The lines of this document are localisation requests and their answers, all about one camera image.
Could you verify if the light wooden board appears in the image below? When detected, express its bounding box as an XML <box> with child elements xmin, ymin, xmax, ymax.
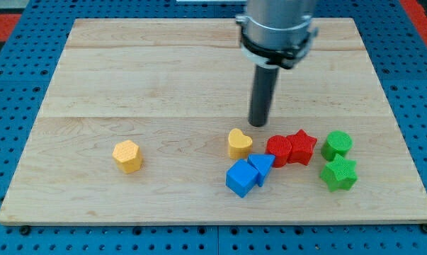
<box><xmin>0</xmin><ymin>18</ymin><xmax>427</xmax><ymax>226</ymax></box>

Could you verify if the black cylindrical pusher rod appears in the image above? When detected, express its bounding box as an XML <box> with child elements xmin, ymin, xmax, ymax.
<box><xmin>248</xmin><ymin>65</ymin><xmax>279</xmax><ymax>127</ymax></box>

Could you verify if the yellow heart block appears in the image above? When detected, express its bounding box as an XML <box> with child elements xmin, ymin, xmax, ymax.
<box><xmin>227</xmin><ymin>128</ymin><xmax>253</xmax><ymax>159</ymax></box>

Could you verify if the red cylinder block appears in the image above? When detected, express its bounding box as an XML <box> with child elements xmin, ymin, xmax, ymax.
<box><xmin>265</xmin><ymin>135</ymin><xmax>292</xmax><ymax>168</ymax></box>

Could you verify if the red star block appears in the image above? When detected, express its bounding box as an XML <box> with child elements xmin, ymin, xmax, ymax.
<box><xmin>286</xmin><ymin>129</ymin><xmax>317</xmax><ymax>166</ymax></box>

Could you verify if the green cylinder block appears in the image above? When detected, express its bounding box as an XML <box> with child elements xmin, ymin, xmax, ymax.
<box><xmin>321</xmin><ymin>130</ymin><xmax>353</xmax><ymax>161</ymax></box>

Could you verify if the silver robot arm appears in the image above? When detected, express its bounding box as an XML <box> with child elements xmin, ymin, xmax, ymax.
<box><xmin>235</xmin><ymin>0</ymin><xmax>318</xmax><ymax>127</ymax></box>

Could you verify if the yellow hexagon block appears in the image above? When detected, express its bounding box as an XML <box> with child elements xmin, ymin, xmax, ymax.
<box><xmin>112</xmin><ymin>140</ymin><xmax>143</xmax><ymax>174</ymax></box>

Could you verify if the blue triangle block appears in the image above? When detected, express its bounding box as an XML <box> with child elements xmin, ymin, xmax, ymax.
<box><xmin>247</xmin><ymin>154</ymin><xmax>275</xmax><ymax>187</ymax></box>

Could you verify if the blue cube block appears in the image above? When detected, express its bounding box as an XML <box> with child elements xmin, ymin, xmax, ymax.
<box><xmin>225</xmin><ymin>159</ymin><xmax>258</xmax><ymax>198</ymax></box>

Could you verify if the green star block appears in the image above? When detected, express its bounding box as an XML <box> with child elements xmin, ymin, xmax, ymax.
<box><xmin>320</xmin><ymin>154</ymin><xmax>358</xmax><ymax>192</ymax></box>

